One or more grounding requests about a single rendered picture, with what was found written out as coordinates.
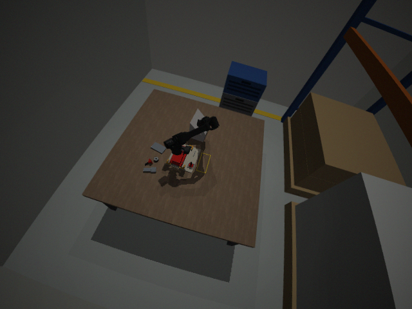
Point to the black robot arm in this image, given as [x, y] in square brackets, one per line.
[181, 138]

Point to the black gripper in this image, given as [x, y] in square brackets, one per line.
[186, 149]

